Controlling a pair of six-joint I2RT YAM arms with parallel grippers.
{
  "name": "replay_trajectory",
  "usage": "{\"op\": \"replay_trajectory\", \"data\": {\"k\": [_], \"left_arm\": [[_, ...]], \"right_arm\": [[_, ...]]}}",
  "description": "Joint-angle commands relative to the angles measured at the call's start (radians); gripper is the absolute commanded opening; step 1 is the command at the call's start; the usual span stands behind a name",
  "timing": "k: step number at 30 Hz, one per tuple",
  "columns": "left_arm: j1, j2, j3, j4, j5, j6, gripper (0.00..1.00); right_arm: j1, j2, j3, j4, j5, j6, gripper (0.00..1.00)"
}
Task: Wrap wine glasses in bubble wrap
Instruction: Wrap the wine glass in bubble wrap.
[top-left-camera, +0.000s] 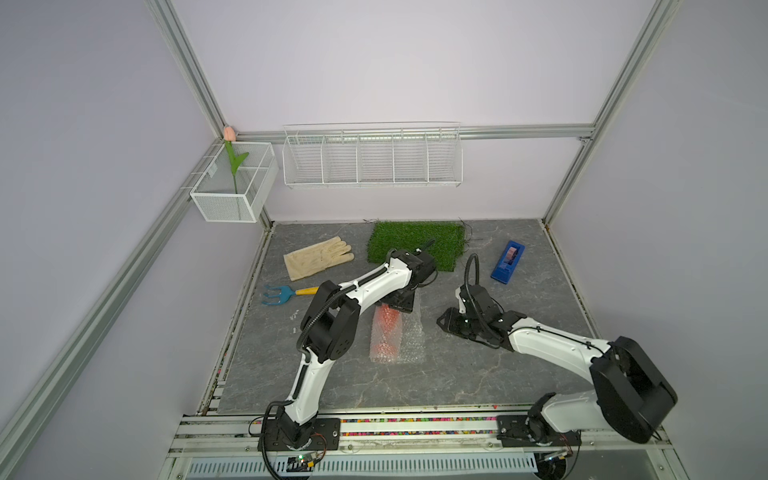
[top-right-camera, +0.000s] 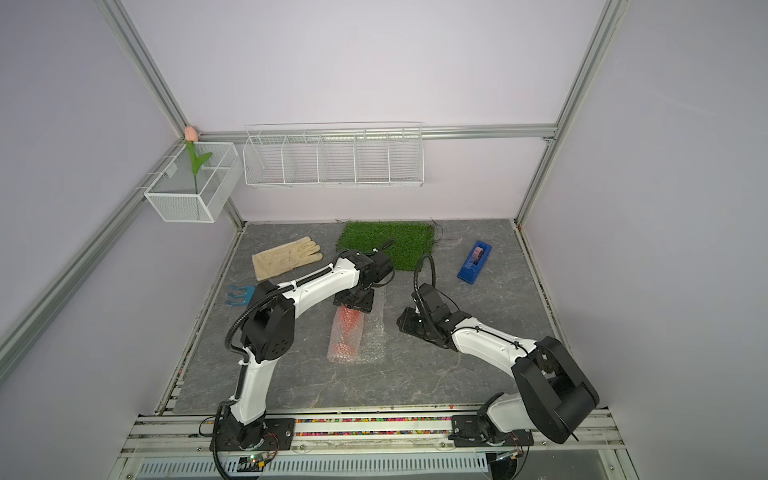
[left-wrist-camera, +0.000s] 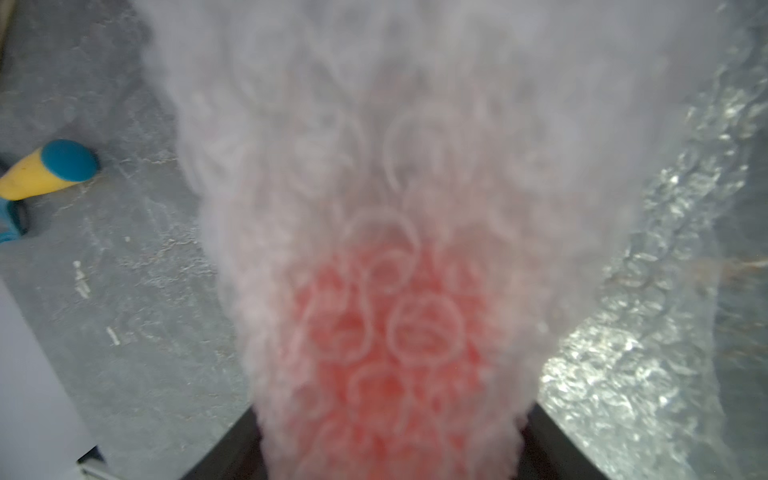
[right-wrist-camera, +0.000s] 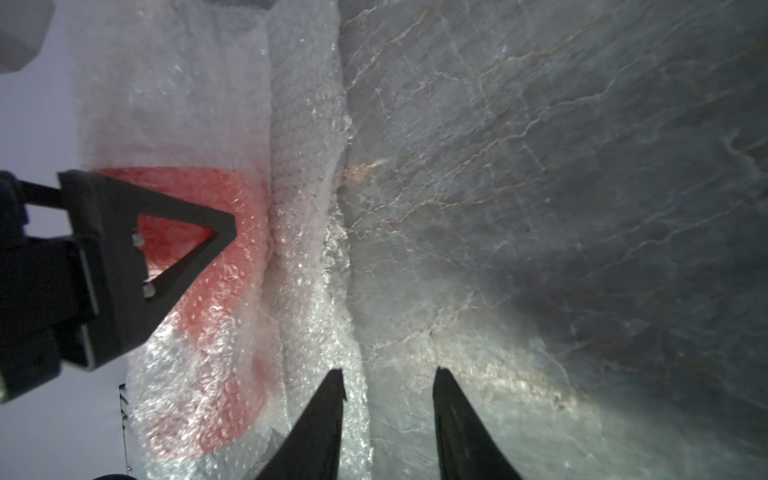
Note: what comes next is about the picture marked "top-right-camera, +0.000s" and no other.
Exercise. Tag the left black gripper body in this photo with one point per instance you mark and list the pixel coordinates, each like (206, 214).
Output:
(360, 299)

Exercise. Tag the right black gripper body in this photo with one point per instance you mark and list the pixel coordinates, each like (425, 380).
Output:
(411, 324)

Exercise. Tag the red plastic wine glass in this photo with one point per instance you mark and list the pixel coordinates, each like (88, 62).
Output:
(346, 335)

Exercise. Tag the clear bubble wrap sheet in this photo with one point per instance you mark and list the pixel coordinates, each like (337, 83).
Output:
(372, 347)

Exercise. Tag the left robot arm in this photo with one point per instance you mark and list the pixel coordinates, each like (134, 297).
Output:
(265, 332)

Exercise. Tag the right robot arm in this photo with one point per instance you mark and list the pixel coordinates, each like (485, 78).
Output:
(553, 394)

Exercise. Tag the green artificial grass mat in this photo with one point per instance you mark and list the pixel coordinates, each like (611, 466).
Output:
(403, 242)

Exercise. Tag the blue tape dispenser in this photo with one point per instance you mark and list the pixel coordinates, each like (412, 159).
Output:
(474, 263)

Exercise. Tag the beige work glove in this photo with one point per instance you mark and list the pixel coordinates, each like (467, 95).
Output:
(285, 258)

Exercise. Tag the blue yellow garden fork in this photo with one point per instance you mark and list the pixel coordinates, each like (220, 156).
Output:
(240, 295)

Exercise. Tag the pink artificial tulip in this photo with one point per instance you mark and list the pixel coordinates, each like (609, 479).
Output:
(196, 160)

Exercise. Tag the white wire wall shelf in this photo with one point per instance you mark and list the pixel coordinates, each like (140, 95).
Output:
(334, 154)

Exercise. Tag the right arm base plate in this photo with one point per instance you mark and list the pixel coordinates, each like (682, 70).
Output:
(474, 431)

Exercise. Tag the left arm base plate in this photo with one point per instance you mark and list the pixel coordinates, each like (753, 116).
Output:
(267, 434)

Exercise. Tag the white mesh wall basket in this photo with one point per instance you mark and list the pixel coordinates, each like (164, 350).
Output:
(172, 192)

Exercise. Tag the aluminium front rail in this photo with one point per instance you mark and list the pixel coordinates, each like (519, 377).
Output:
(408, 429)

